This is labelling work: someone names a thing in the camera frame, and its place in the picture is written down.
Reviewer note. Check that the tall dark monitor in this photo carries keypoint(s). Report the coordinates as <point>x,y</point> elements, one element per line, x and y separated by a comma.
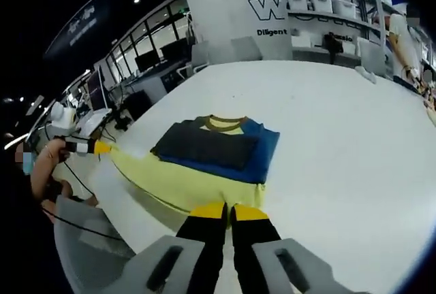
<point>98,90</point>

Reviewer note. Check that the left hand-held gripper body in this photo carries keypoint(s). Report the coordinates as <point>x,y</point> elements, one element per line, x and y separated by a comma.
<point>64,117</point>

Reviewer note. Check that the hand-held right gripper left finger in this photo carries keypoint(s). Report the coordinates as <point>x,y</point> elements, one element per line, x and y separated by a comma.
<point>201,232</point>

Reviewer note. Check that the white lettered wall panel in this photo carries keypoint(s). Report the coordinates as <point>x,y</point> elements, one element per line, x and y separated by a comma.
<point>221,15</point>

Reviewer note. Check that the black device on stand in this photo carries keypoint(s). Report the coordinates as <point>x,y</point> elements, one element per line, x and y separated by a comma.
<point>334,44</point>

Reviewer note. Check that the white shelving rack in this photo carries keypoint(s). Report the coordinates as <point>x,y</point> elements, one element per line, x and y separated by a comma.
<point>379,18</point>

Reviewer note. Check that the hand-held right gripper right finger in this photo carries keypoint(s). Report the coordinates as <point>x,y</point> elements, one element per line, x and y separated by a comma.
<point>252,232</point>

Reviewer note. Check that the crumpled white cloth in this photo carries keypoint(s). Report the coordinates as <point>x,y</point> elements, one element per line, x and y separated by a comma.
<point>368,75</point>

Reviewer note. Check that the white storage bin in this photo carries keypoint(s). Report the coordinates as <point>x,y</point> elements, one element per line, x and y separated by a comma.
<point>300,3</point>
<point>322,4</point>
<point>345,9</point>

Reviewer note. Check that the flat white box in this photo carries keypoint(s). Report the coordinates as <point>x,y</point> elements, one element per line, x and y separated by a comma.
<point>304,40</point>

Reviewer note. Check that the white office chair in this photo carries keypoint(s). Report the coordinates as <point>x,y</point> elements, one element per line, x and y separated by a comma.
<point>247,48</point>
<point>373,57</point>
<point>201,54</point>

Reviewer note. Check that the grey mesh office chair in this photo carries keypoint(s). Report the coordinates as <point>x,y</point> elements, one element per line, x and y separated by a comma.
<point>92,249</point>

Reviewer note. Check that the dark hanging banner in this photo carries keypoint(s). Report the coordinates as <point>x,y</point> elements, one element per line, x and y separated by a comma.
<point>81,21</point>

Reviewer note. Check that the black computer monitor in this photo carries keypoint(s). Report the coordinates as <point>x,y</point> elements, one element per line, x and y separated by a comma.
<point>147,62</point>
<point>173,50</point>

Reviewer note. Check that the yellow blue grey garment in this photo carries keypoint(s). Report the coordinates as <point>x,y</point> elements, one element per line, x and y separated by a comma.
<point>211,151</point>

